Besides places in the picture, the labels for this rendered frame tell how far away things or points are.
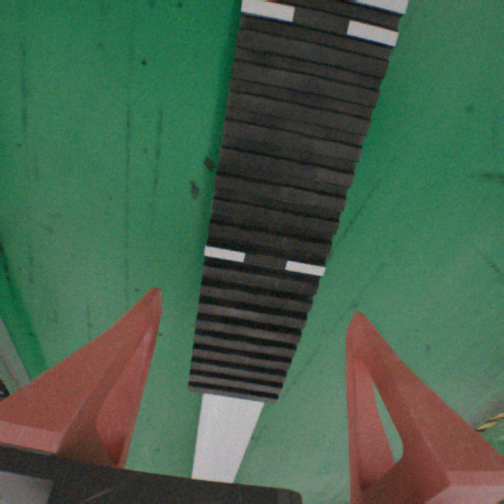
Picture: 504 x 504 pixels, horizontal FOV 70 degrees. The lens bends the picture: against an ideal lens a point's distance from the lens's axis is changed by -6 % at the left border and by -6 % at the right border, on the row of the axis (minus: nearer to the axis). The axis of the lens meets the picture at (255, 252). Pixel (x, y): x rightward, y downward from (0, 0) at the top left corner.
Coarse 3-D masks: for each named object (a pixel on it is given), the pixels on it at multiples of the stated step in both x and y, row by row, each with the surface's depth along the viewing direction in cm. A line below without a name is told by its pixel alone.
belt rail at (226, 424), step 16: (208, 400) 24; (224, 400) 24; (240, 400) 24; (208, 416) 26; (224, 416) 26; (240, 416) 26; (256, 416) 25; (208, 432) 28; (224, 432) 28; (240, 432) 27; (208, 448) 30; (224, 448) 30; (240, 448) 29; (208, 464) 32; (224, 464) 32; (224, 480) 35
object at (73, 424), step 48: (144, 336) 13; (48, 384) 9; (96, 384) 9; (144, 384) 14; (0, 432) 7; (48, 432) 7; (96, 432) 9; (0, 480) 7; (48, 480) 7; (96, 480) 7; (144, 480) 7; (192, 480) 7
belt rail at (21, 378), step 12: (0, 324) 25; (0, 336) 25; (0, 348) 26; (12, 348) 27; (0, 360) 26; (12, 360) 27; (0, 372) 26; (12, 372) 29; (24, 372) 30; (12, 384) 28; (24, 384) 30
